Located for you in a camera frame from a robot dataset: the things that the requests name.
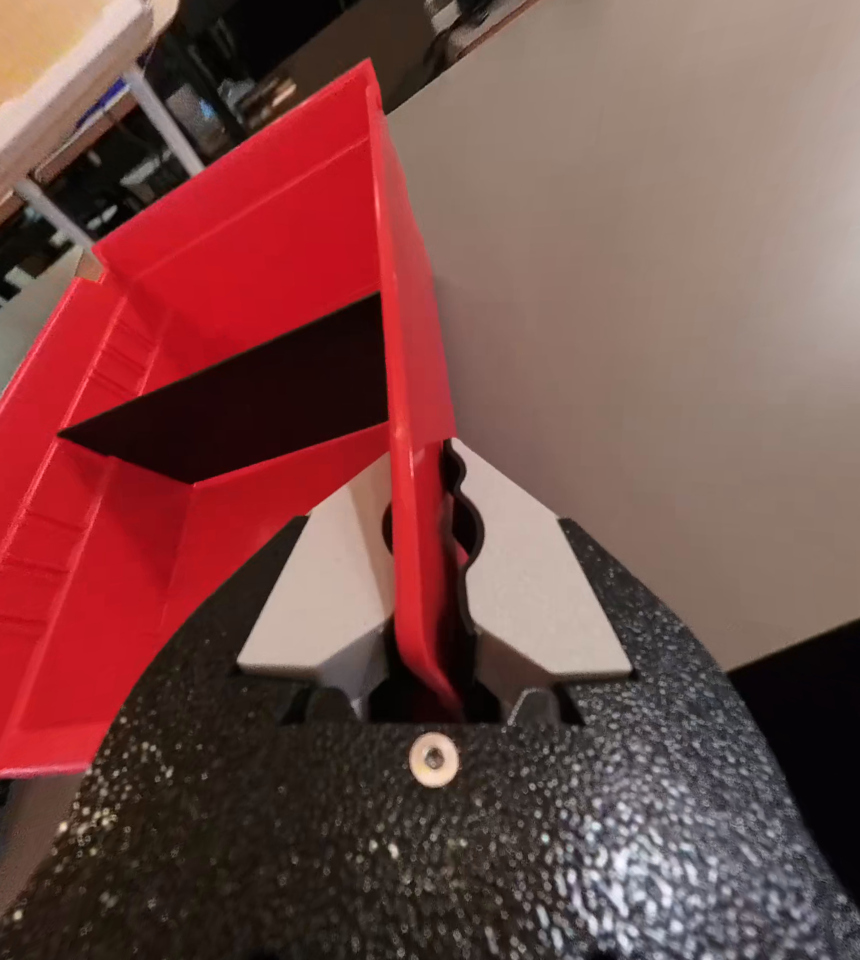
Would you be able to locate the red storage bin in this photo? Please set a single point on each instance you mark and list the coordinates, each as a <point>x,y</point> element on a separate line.
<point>249,247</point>

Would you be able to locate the black bin divider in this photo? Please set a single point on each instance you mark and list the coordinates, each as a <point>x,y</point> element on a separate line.
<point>249,405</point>

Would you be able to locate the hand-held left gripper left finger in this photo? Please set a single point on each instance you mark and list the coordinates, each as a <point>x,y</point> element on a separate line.
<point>310,600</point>

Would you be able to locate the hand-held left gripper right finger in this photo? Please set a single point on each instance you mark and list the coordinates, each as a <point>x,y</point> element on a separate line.
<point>542,600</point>

